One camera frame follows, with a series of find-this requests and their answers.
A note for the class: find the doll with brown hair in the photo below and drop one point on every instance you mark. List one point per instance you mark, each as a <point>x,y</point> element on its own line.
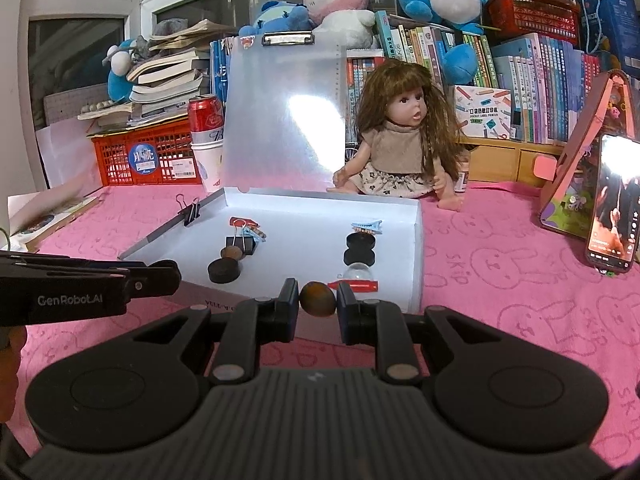
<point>395,150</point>

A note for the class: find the person's left hand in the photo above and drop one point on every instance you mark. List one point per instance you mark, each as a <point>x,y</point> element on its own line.
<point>10,370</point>

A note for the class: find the clear dome capsule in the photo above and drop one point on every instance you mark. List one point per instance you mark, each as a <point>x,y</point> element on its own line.
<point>357,272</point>

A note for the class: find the inner paper cup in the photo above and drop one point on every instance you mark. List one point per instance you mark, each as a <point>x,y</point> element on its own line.
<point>207,137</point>

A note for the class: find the white paper sheet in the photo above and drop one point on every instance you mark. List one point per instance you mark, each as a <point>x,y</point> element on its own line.
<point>65,160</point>

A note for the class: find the smartphone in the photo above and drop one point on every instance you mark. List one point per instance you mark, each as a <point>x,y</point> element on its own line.
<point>615,200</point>

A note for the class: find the wooden desk organizer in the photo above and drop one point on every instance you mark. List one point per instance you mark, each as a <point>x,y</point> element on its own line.
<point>505,162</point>

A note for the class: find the blue and white plush toy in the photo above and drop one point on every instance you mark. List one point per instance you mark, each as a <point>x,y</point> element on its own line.
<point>117,75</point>

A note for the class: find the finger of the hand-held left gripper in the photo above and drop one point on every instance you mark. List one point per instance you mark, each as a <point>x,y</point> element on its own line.
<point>155,277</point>

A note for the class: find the pink rabbit-print towel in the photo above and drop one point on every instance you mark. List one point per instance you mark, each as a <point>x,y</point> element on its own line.
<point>500,285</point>

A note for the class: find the small red mesh basket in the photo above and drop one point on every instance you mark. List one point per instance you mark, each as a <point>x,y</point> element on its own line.
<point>530,15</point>

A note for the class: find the large black round lid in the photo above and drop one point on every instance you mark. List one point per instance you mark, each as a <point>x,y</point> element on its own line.
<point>224,271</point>

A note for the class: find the small jar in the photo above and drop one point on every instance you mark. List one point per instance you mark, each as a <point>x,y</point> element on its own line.
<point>462,177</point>

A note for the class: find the translucent clipboard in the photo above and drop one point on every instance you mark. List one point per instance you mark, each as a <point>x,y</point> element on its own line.
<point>280,125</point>

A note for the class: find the small black binder clip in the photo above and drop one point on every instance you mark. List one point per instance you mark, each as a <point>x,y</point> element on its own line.
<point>190,215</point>

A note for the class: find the white label printer box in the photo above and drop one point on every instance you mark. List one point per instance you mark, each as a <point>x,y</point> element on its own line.
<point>482,110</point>

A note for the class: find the stack of worn books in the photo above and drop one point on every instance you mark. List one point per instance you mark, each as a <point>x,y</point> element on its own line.
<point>165,80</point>

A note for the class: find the row of books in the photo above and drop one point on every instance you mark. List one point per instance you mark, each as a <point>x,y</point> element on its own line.
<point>540,85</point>

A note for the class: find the small blue plush toy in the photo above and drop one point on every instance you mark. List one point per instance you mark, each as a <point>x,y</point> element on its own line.
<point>282,17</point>

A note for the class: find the large black binder clip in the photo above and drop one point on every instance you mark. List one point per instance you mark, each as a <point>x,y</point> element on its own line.
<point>245,245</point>

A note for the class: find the blue bear hair clip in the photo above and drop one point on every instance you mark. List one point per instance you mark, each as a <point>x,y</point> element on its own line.
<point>256,234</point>

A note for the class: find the pink cardboard stand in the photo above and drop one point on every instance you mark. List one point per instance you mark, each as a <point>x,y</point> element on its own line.
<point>575,160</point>

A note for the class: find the blue carton box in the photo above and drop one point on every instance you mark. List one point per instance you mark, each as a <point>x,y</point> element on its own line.
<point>610,20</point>

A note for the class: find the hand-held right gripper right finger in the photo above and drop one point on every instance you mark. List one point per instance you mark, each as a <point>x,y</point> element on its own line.
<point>347,310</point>

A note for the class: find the red plastic basket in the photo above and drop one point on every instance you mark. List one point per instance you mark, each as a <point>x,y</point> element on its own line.
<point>110,165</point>

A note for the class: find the white paper cup blue print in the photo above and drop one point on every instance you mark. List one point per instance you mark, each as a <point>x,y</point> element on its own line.
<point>207,170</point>

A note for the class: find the open booklet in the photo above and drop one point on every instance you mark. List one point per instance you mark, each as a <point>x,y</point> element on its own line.
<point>45,220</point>

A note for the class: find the white window frame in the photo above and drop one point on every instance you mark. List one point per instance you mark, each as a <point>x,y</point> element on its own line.
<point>135,5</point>

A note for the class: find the small black round cap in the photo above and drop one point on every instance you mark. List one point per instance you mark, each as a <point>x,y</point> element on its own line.
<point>360,257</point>

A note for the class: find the red soda can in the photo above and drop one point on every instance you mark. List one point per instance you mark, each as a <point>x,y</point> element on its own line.
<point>205,115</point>

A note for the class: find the brown nut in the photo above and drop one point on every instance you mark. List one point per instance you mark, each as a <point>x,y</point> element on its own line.
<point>317,300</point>
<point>232,253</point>

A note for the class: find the grey plush toy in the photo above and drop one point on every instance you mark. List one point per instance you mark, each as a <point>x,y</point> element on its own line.
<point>167,27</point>

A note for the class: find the black hollow round cap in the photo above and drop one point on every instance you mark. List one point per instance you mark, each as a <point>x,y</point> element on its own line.
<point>360,240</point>

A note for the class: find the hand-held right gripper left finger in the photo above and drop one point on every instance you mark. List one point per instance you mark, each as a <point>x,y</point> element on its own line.
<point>290,305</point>

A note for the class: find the silver cardboard box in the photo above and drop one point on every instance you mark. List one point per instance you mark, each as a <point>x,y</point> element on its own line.
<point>300,220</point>

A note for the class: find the light blue hair clip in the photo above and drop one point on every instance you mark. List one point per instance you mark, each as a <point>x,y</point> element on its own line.
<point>365,226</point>

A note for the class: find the grey grid cutting mat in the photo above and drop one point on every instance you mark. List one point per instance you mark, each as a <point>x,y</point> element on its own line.
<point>65,107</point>

